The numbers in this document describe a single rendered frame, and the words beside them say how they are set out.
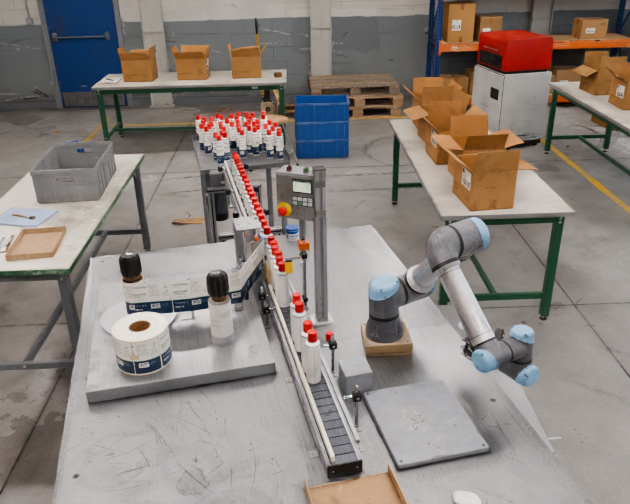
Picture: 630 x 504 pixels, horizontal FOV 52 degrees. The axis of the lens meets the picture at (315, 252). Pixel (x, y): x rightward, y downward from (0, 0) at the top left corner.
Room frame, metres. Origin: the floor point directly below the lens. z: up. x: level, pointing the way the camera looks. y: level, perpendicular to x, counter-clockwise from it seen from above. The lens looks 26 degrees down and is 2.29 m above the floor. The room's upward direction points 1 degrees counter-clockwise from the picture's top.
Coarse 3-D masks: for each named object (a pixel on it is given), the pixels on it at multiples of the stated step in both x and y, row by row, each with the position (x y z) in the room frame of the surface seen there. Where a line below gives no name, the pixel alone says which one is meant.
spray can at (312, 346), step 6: (312, 330) 1.85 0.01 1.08; (312, 336) 1.83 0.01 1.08; (306, 342) 1.84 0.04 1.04; (312, 342) 1.83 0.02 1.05; (318, 342) 1.84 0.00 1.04; (306, 348) 1.83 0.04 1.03; (312, 348) 1.82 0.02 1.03; (318, 348) 1.83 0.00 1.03; (306, 354) 1.83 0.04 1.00; (312, 354) 1.82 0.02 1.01; (318, 354) 1.83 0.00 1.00; (306, 360) 1.83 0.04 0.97; (312, 360) 1.82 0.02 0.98; (318, 360) 1.83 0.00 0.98; (306, 366) 1.83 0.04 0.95; (312, 366) 1.82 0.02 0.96; (318, 366) 1.83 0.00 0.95; (306, 372) 1.84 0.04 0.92; (312, 372) 1.82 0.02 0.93; (318, 372) 1.83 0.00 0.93; (306, 378) 1.84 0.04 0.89; (312, 378) 1.82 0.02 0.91; (318, 378) 1.83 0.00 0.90; (312, 384) 1.82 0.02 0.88
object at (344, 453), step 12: (276, 312) 2.35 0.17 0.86; (288, 312) 2.30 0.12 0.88; (288, 324) 2.21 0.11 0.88; (300, 360) 1.97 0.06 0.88; (324, 384) 1.82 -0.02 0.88; (324, 396) 1.76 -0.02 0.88; (324, 408) 1.69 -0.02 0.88; (336, 408) 1.69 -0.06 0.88; (324, 420) 1.63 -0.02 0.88; (336, 420) 1.63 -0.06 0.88; (336, 432) 1.58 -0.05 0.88; (324, 444) 1.53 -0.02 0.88; (336, 444) 1.52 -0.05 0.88; (348, 444) 1.52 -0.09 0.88; (336, 456) 1.47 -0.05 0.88; (348, 456) 1.47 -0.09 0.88
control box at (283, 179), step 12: (300, 168) 2.40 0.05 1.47; (276, 180) 2.36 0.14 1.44; (288, 180) 2.34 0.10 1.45; (312, 180) 2.30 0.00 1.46; (288, 192) 2.34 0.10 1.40; (312, 192) 2.30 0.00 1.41; (288, 204) 2.34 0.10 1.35; (288, 216) 2.34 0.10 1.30; (300, 216) 2.32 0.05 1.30; (312, 216) 2.30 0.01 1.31
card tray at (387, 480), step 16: (304, 480) 1.39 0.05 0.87; (352, 480) 1.42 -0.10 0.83; (368, 480) 1.42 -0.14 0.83; (384, 480) 1.42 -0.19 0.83; (320, 496) 1.36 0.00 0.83; (336, 496) 1.36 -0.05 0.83; (352, 496) 1.36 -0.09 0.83; (368, 496) 1.36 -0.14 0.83; (384, 496) 1.36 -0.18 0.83; (400, 496) 1.35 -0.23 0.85
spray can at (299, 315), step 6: (300, 306) 2.02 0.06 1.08; (294, 312) 2.03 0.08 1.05; (300, 312) 2.02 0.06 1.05; (294, 318) 2.02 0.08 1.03; (300, 318) 2.01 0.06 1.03; (306, 318) 2.03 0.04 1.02; (294, 324) 2.02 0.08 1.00; (300, 324) 2.01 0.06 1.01; (294, 330) 2.02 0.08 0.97; (300, 330) 2.01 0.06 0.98; (294, 336) 2.02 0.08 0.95; (300, 336) 2.01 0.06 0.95; (294, 342) 2.02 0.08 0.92; (300, 342) 2.01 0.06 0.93; (300, 348) 2.01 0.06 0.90
